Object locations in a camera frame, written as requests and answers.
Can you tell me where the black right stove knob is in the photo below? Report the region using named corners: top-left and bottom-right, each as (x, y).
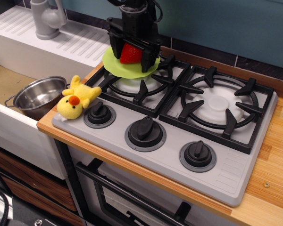
top-left (179, 141), bottom-right (217, 173)

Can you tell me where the black left stove knob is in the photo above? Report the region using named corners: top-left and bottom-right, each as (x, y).
top-left (83, 101), bottom-right (117, 129)

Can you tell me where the black middle stove knob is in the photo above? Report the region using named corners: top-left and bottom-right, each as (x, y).
top-left (125, 116), bottom-right (166, 152)

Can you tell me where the light green plastic plate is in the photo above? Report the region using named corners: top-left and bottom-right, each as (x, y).
top-left (102, 47), bottom-right (161, 79)

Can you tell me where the black braided cable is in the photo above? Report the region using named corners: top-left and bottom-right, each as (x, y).
top-left (0, 188), bottom-right (10, 226)

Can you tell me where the wooden drawer front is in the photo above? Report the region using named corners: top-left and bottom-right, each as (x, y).
top-left (0, 148), bottom-right (83, 226)

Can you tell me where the red toy strawberry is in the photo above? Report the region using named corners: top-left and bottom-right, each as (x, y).
top-left (120, 43), bottom-right (142, 64)

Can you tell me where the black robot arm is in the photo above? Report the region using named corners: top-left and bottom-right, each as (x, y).
top-left (107, 0), bottom-right (163, 73)

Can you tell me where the yellow stuffed duck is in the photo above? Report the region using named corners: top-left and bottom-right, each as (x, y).
top-left (57, 75), bottom-right (102, 120)

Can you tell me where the stainless steel pot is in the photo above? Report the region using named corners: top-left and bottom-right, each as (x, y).
top-left (4, 76), bottom-right (68, 121)

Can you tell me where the black right burner grate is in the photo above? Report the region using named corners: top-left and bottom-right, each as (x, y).
top-left (159, 66), bottom-right (278, 154)

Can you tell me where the white right burner disc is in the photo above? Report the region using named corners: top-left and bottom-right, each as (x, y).
top-left (186, 80), bottom-right (252, 125)

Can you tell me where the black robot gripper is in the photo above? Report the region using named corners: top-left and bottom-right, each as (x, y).
top-left (107, 0), bottom-right (161, 73)

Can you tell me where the white left burner disc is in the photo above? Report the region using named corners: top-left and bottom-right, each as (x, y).
top-left (113, 74), bottom-right (162, 94)

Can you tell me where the black burner grate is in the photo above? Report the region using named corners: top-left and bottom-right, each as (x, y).
top-left (85, 55), bottom-right (191, 118)
top-left (159, 66), bottom-right (278, 154)

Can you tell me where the black left burner grate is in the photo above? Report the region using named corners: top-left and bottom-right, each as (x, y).
top-left (85, 55), bottom-right (191, 118)

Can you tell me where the black stove knob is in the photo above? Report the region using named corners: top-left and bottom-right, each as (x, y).
top-left (125, 116), bottom-right (166, 152)
top-left (83, 101), bottom-right (117, 129)
top-left (179, 141), bottom-right (217, 173)

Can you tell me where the white burner disc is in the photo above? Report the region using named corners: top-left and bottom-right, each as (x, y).
top-left (113, 74), bottom-right (162, 94)
top-left (186, 80), bottom-right (252, 125)

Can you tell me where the grey toy stove top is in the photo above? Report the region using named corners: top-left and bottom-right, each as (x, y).
top-left (52, 94), bottom-right (264, 206)

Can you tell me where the grey toy faucet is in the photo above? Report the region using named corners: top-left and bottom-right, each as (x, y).
top-left (30, 0), bottom-right (67, 40)

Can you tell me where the toy oven door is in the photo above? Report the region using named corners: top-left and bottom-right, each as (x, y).
top-left (71, 152), bottom-right (234, 226)

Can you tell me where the black oven door handle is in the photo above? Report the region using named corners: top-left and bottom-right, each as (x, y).
top-left (75, 159), bottom-right (191, 226)

